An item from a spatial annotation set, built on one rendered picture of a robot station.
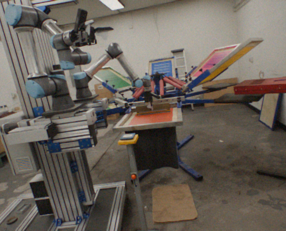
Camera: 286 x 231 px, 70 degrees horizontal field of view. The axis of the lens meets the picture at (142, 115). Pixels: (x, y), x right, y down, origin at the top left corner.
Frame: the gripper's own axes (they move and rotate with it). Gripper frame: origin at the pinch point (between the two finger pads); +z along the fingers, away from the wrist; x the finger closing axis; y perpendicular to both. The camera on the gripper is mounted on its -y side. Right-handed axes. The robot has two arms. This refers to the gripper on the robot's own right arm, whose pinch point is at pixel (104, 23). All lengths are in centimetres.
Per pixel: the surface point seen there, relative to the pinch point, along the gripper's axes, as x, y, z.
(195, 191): -133, 151, 3
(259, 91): -149, 44, 68
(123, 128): -58, 63, -34
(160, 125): -67, 62, -4
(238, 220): -102, 155, 48
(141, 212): -51, 131, -21
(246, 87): -150, 39, 57
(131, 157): -44, 83, -21
